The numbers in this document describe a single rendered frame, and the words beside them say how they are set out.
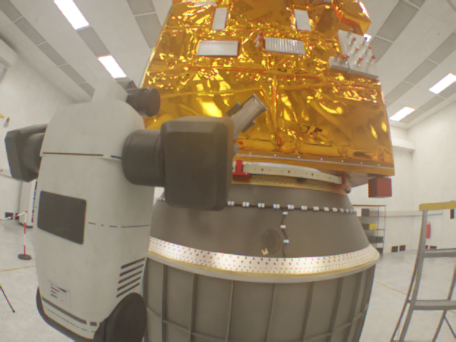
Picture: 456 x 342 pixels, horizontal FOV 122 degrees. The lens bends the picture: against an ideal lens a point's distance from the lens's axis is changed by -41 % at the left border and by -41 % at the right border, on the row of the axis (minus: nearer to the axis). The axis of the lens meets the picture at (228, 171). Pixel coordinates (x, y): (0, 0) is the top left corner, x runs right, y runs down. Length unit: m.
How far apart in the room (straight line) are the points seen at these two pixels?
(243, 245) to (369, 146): 1.06
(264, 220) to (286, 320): 0.53
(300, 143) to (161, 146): 1.15
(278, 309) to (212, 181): 0.90
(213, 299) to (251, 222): 0.43
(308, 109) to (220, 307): 1.29
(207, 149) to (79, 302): 0.32
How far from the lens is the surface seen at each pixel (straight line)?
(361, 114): 1.64
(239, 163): 1.21
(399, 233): 9.40
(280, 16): 2.08
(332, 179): 1.44
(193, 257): 1.07
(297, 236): 1.12
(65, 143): 0.41
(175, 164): 0.28
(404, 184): 9.65
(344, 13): 2.39
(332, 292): 1.22
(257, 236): 1.07
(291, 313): 1.12
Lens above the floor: 1.43
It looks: 11 degrees up
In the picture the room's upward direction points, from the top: 5 degrees clockwise
